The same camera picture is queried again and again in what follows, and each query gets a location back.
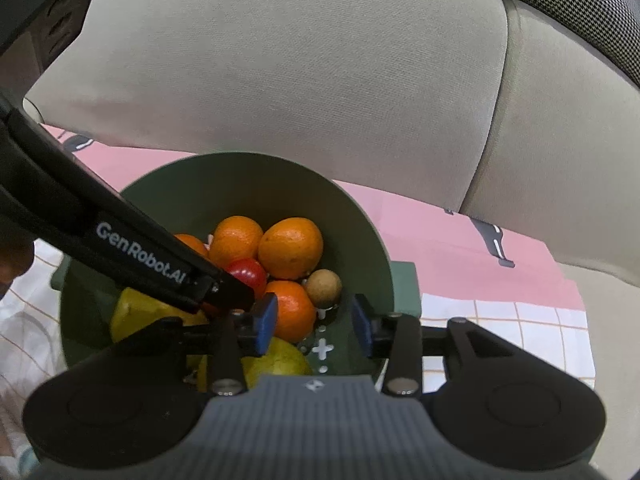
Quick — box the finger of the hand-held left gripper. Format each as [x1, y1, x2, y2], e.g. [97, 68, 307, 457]
[172, 232, 256, 312]

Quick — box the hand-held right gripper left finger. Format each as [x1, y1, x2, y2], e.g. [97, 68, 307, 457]
[112, 292, 279, 396]

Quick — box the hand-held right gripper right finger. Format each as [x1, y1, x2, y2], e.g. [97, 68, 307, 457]
[351, 293, 516, 397]

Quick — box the red cherry tomato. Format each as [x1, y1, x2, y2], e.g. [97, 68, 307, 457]
[225, 258, 268, 301]

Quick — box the orange tangerine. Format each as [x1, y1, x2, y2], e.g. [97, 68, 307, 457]
[173, 233, 211, 261]
[209, 215, 264, 270]
[257, 217, 324, 281]
[263, 280, 317, 343]

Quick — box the small brown kiwi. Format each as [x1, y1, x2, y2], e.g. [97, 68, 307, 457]
[305, 269, 343, 307]

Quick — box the green colander bowl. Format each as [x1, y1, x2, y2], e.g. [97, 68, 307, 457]
[50, 151, 423, 396]

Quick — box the yellow-green citrus fruit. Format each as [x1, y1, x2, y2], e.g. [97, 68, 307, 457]
[197, 336, 313, 393]

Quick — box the yellow lemon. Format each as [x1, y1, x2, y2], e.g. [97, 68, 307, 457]
[110, 287, 208, 343]

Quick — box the pink printed cloth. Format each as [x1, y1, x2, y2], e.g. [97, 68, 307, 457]
[0, 122, 598, 466]

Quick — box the dark slotted object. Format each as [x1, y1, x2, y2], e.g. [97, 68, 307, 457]
[0, 0, 103, 76]

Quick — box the beige sofa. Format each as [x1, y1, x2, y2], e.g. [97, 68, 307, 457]
[20, 0, 640, 466]

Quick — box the dark grey chequered cushion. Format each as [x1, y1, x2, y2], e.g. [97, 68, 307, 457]
[425, 0, 640, 86]

